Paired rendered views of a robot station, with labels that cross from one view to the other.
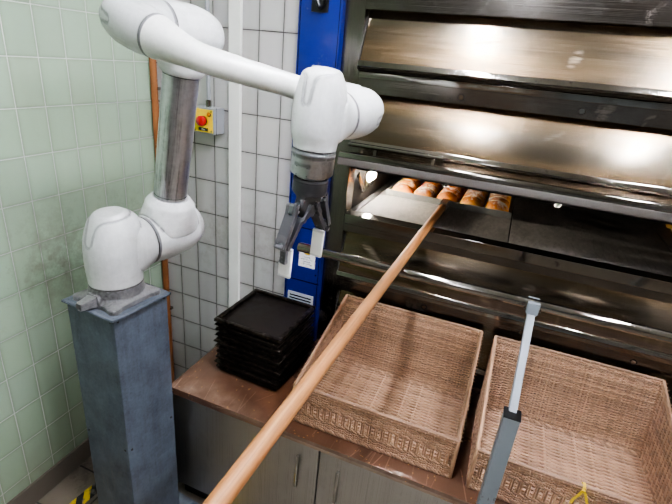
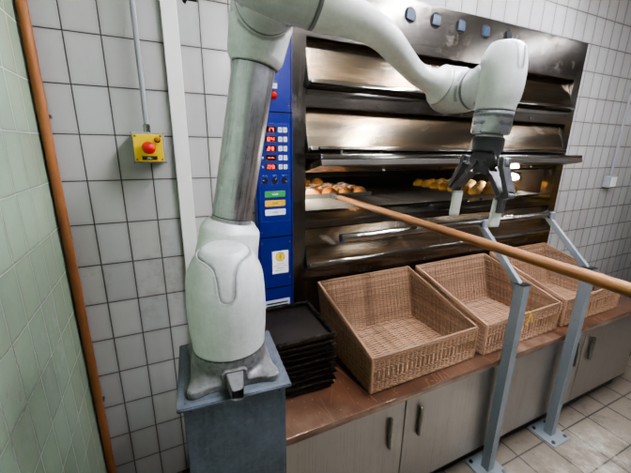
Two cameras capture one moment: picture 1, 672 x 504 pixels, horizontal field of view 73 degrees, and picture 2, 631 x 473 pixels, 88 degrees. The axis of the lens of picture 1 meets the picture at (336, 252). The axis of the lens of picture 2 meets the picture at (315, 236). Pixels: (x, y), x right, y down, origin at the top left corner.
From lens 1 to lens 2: 1.19 m
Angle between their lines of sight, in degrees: 43
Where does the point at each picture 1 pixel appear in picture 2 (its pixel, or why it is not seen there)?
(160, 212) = (246, 237)
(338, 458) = (421, 394)
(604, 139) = (445, 127)
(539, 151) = (422, 138)
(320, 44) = not seen: hidden behind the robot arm
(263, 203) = not seen: hidden behind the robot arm
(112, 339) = (280, 411)
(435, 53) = (361, 74)
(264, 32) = (207, 50)
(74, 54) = not seen: outside the picture
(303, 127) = (517, 87)
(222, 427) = (315, 450)
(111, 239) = (256, 278)
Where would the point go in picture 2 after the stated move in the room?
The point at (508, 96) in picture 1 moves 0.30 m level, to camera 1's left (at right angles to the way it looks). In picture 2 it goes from (403, 103) to (364, 97)
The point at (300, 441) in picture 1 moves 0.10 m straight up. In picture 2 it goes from (392, 404) to (394, 380)
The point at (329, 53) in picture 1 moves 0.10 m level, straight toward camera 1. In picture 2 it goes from (284, 71) to (302, 68)
